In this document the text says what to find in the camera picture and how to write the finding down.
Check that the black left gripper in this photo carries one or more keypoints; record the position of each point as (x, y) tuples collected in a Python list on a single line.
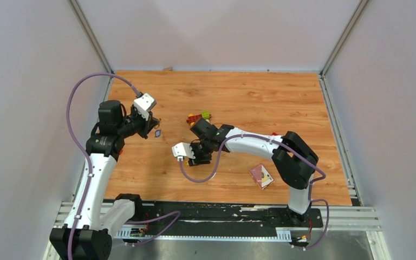
[(147, 125)]

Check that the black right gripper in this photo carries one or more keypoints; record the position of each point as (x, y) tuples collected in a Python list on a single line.
[(199, 160)]

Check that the silver key with blue tag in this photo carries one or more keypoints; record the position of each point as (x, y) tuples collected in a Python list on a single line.
[(157, 133)]

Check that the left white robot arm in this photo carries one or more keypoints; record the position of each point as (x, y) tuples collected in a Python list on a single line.
[(85, 233)]

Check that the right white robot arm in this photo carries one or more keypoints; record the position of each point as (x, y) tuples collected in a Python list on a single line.
[(294, 160)]

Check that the toy brick car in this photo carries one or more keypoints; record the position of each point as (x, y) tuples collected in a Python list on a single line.
[(192, 118)]

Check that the red patterned card box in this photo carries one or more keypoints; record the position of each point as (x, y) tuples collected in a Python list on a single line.
[(261, 176)]

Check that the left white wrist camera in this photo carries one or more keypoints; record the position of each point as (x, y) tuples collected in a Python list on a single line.
[(144, 105)]

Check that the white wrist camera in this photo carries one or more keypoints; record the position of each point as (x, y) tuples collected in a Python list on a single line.
[(183, 150), (144, 105)]

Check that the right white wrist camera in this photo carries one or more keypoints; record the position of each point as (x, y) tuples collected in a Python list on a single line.
[(183, 150)]

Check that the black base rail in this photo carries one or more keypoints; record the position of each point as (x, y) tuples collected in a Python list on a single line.
[(219, 220)]

